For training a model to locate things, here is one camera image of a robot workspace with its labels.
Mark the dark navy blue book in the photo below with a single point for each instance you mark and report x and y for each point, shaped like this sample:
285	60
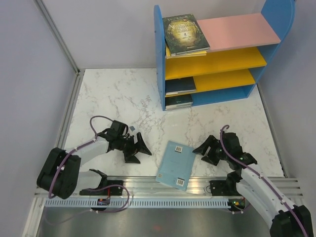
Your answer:
182	84

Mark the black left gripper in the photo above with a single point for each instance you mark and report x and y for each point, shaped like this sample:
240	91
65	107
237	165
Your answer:
129	156

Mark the blue pink yellow bookshelf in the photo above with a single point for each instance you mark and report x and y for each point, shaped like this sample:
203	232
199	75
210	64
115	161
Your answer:
241	48

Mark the teal underwater book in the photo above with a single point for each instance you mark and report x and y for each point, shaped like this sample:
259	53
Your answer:
178	101

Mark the white slotted cable duct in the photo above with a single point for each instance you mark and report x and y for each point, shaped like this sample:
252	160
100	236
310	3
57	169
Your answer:
140	203

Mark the green Alice Wonderland book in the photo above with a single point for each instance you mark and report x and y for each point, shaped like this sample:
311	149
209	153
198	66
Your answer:
183	35

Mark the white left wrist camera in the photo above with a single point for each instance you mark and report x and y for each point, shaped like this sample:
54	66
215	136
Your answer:
132	129

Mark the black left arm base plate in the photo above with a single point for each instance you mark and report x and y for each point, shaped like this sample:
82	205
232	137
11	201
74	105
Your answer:
112	191

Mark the pale grey Gatsby book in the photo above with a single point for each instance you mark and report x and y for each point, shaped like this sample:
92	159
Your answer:
179	93

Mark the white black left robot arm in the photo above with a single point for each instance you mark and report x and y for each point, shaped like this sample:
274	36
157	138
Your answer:
60	172

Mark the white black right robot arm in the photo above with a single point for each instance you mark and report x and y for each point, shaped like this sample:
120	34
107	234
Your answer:
283	217

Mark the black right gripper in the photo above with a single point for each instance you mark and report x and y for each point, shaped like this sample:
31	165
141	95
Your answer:
212	142

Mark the aluminium left frame post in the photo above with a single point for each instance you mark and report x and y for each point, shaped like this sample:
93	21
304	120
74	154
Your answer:
56	33

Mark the light blue barcode book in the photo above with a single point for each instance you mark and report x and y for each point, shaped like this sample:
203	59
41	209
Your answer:
176	166

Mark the purple galaxy Crusoe book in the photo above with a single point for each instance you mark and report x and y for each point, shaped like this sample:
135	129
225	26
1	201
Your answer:
179	107

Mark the yellow Little Prince book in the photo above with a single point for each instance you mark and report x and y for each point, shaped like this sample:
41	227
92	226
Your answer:
194	54

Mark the aluminium mounting rail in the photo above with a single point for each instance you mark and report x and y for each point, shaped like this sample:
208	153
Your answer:
197	186

